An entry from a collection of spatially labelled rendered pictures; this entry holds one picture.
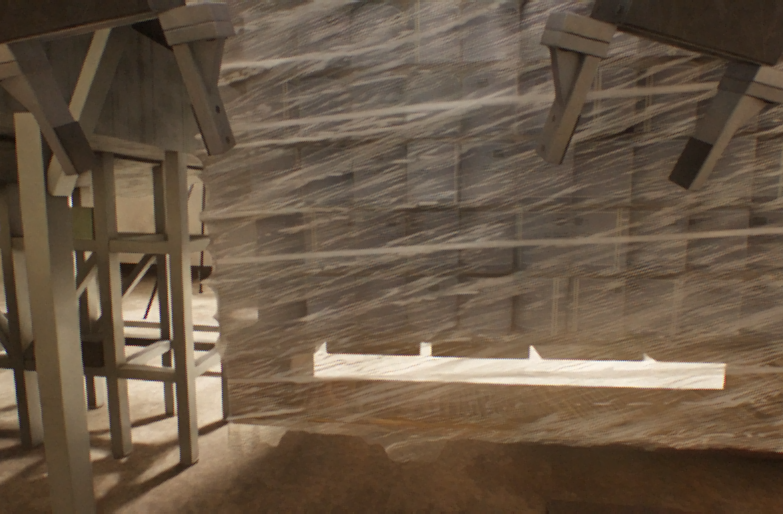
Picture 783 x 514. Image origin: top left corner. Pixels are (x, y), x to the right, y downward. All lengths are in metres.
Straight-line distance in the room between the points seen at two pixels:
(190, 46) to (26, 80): 0.14
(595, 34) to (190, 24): 0.28
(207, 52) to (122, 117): 0.63
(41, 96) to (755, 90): 0.56
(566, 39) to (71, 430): 0.80
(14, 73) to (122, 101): 0.55
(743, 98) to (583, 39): 0.15
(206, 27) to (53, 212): 0.47
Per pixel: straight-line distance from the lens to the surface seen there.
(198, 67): 0.36
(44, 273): 0.75
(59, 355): 0.77
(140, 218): 4.01
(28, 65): 0.44
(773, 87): 0.44
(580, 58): 0.36
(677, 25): 0.37
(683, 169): 0.44
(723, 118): 0.43
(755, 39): 0.41
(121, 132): 0.96
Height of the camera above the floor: 0.69
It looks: 7 degrees down
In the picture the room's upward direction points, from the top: 1 degrees clockwise
